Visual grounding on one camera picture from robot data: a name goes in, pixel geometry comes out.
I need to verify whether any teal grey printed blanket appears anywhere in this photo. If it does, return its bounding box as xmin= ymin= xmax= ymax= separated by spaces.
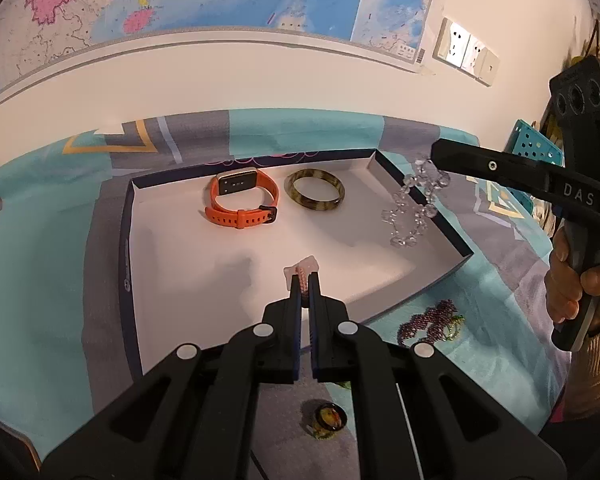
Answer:
xmin=0 ymin=107 xmax=581 ymax=461

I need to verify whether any amber stone ring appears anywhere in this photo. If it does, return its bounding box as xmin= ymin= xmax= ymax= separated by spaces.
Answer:
xmin=305 ymin=400 xmax=349 ymax=444

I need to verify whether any dark blue shallow box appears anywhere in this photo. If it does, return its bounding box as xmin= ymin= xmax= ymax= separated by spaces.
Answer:
xmin=117 ymin=147 xmax=476 ymax=378

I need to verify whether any white wall plate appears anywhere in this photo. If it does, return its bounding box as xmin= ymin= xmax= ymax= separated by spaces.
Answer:
xmin=475 ymin=47 xmax=501 ymax=87

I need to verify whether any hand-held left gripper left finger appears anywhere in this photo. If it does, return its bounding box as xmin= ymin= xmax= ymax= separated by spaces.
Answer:
xmin=40 ymin=272 xmax=303 ymax=480

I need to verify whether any pink bead bracelet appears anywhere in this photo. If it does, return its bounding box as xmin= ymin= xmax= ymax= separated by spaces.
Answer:
xmin=283 ymin=255 xmax=321 ymax=306

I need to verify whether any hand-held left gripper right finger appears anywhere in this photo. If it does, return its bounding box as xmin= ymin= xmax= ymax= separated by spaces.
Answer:
xmin=307 ymin=272 xmax=566 ymax=480

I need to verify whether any clear crystal bead bracelet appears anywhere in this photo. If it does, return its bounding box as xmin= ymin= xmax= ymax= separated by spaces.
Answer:
xmin=381 ymin=159 xmax=452 ymax=250

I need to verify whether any orange smart watch band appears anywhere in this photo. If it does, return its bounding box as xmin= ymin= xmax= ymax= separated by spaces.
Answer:
xmin=204 ymin=167 xmax=281 ymax=230

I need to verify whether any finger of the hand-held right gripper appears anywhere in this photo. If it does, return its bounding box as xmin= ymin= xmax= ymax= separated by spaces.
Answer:
xmin=431 ymin=138 xmax=600 ymax=232

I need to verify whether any white wall socket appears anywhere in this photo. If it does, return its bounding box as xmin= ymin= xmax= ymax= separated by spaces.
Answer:
xmin=462 ymin=34 xmax=488 ymax=75
xmin=432 ymin=16 xmax=473 ymax=68

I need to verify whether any tortoiseshell bangle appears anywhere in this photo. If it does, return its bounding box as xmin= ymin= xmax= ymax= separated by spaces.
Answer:
xmin=284 ymin=168 xmax=346 ymax=211

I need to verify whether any purple bead bracelet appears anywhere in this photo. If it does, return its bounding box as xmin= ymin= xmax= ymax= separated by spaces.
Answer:
xmin=397 ymin=299 xmax=466 ymax=346

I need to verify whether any teal perforated basket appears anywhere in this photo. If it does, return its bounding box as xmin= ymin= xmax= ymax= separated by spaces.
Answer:
xmin=505 ymin=119 xmax=567 ymax=233

